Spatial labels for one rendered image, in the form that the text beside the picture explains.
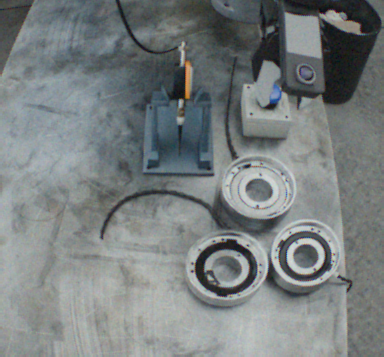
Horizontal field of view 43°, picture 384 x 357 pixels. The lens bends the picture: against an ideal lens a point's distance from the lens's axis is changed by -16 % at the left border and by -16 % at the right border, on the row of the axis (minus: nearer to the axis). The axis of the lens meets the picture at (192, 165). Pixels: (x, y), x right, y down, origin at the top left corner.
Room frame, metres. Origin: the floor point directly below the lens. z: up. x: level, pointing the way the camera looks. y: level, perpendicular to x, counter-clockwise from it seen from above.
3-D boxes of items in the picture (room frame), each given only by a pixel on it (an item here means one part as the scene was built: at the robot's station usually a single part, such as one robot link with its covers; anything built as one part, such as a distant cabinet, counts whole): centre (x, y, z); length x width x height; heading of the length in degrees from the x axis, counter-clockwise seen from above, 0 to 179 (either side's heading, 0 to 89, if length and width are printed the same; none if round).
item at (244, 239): (0.31, -0.06, 0.82); 0.10 x 0.10 x 0.04
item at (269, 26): (0.50, -0.10, 1.10); 0.09 x 0.08 x 0.12; 4
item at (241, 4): (0.92, -0.08, 0.85); 0.15 x 0.15 x 0.10
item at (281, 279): (0.33, -0.17, 0.82); 0.10 x 0.10 x 0.04
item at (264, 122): (0.59, -0.10, 0.82); 0.08 x 0.07 x 0.05; 4
